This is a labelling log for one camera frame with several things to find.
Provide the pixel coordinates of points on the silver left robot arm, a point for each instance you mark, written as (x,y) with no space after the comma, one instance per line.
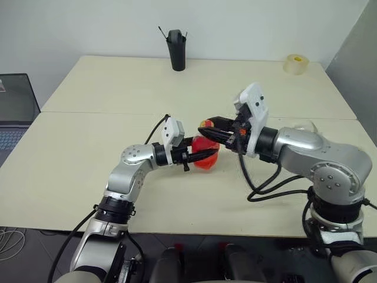
(129,174)

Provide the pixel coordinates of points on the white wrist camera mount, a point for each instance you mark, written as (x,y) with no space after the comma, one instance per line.
(256,103)
(172,129)

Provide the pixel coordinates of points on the long black pen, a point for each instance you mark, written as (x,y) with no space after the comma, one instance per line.
(162,32)

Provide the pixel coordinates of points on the clear bottle with orange drink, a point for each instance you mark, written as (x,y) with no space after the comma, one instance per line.
(203,145)

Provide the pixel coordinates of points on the black rounded tool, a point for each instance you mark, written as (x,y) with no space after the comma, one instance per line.
(175,34)

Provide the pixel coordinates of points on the dark rounded shape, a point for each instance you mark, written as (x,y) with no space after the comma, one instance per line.
(171,265)

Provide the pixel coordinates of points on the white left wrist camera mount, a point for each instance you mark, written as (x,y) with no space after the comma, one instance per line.
(172,129)

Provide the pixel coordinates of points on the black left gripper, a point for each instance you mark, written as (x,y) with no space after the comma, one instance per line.
(179,156)

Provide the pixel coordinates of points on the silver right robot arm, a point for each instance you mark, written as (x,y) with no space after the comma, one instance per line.
(330,165)

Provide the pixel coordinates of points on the clear tape roll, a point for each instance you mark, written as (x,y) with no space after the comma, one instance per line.
(296,65)

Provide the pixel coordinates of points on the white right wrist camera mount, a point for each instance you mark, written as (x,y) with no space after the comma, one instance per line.
(256,103)

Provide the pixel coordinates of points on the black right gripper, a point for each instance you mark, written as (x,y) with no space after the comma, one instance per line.
(243,129)

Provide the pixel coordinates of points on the dark laptop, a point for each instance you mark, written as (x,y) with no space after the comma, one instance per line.
(14,100)

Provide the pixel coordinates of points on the short black stick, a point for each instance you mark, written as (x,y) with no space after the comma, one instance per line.
(185,34)

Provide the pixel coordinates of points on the black pen holder cup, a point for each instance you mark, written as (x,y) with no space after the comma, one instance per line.
(178,56)

